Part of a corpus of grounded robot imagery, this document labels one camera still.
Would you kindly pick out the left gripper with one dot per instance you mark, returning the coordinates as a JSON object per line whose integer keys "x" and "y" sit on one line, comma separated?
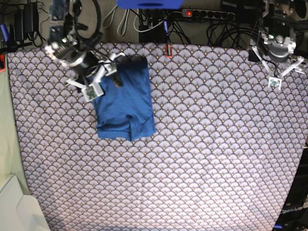
{"x": 279, "y": 47}

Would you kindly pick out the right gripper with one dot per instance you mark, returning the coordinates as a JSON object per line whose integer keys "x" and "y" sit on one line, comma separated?
{"x": 82, "y": 61}

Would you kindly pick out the blue long-sleeve T-shirt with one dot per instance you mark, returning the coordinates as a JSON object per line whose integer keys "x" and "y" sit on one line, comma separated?
{"x": 127, "y": 111}

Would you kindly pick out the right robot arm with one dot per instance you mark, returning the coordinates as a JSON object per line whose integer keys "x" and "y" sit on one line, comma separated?
{"x": 65, "y": 27}

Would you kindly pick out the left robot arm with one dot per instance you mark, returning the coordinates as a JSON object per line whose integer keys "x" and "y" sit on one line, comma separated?
{"x": 276, "y": 29}

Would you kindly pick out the blue box at top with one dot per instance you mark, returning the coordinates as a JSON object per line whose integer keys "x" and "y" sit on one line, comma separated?
{"x": 149, "y": 4}

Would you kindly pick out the black power strip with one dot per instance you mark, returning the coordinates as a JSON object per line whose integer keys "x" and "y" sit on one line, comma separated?
{"x": 207, "y": 14}

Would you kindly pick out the black power adapter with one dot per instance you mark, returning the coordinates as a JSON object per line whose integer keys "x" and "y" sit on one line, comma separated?
{"x": 26, "y": 22}

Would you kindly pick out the fan-patterned tablecloth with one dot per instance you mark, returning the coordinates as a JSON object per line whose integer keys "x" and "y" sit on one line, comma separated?
{"x": 224, "y": 156}

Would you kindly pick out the white plastic bin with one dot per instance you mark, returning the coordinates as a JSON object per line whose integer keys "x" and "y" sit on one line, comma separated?
{"x": 18, "y": 211}

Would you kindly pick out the black OpenArm base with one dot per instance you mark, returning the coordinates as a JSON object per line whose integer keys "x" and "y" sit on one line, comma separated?
{"x": 294, "y": 214}

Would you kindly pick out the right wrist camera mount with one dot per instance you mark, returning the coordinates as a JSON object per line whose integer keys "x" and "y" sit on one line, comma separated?
{"x": 90, "y": 84}

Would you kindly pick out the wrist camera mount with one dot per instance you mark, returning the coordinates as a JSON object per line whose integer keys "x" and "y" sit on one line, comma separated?
{"x": 90, "y": 84}
{"x": 274, "y": 76}

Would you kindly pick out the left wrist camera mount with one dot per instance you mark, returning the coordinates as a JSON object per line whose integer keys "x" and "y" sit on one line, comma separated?
{"x": 274, "y": 76}

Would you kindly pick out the blue-handled clamp centre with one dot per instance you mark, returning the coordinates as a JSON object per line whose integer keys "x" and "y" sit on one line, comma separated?
{"x": 168, "y": 48}

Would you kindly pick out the blue-handled clamp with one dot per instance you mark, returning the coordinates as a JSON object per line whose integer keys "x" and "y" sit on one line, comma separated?
{"x": 168, "y": 48}
{"x": 11, "y": 45}

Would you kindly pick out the blue-handled clamp left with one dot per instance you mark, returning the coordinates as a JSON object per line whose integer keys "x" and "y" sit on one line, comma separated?
{"x": 11, "y": 45}

